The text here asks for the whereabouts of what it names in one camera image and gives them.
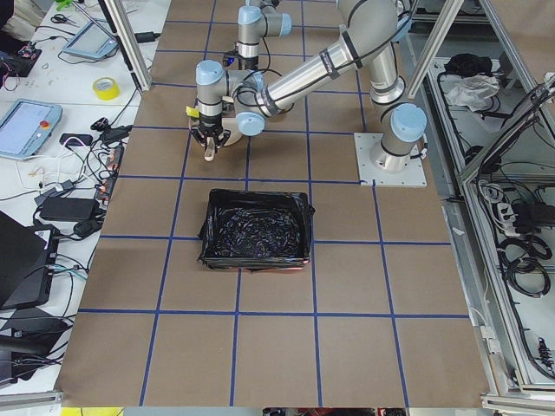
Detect black laptop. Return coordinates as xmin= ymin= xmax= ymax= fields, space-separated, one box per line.
xmin=1 ymin=213 xmax=59 ymax=310

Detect beige plastic dustpan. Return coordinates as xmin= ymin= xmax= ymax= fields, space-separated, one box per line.
xmin=204 ymin=101 xmax=243 ymax=161

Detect black lined trash bin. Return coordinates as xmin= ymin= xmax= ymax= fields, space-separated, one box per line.
xmin=198 ymin=189 xmax=315 ymax=271

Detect lower teach pendant tablet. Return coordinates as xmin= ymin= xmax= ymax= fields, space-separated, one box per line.
xmin=1 ymin=99 xmax=62 ymax=160

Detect black power adapter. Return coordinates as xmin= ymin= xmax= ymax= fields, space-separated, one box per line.
xmin=40 ymin=198 xmax=100 ymax=222

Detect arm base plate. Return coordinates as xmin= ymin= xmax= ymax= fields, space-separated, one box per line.
xmin=354 ymin=133 xmax=427 ymax=188

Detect upper teach pendant tablet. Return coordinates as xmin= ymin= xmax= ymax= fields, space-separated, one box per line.
xmin=62 ymin=20 xmax=118 ymax=61

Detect black scissors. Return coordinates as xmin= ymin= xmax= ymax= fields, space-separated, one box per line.
xmin=50 ymin=13 xmax=75 ymax=26

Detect white crumpled cloth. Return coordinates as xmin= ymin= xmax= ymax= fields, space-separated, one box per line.
xmin=446 ymin=75 xmax=500 ymax=112

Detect yellow tape roll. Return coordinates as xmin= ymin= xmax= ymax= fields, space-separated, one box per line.
xmin=92 ymin=77 xmax=121 ymax=101

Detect teach pendant tablet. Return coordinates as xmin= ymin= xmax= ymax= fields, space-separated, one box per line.
xmin=1 ymin=99 xmax=62 ymax=160
xmin=62 ymin=20 xmax=118 ymax=61

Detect aluminium frame post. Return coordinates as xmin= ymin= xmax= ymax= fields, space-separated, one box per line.
xmin=99 ymin=0 xmax=152 ymax=91

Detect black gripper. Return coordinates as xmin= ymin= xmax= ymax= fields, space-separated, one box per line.
xmin=192 ymin=114 xmax=230 ymax=147

